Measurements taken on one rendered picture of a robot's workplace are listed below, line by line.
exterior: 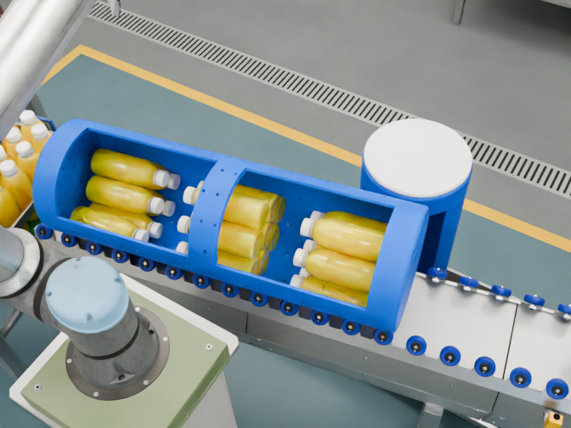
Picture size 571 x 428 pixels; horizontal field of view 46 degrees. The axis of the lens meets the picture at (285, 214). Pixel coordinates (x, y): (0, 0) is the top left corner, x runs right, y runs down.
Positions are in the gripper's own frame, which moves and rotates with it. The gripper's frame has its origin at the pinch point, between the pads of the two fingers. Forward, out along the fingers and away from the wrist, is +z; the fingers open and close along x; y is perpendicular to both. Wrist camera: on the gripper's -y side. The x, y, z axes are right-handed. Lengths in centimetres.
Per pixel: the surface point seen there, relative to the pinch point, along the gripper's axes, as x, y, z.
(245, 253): -4, 27, 50
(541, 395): 50, 65, 75
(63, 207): -48, 2, 50
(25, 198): -62, -7, 54
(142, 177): -26, 2, 48
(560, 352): 57, 57, 79
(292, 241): 4, 19, 68
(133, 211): -31, 7, 52
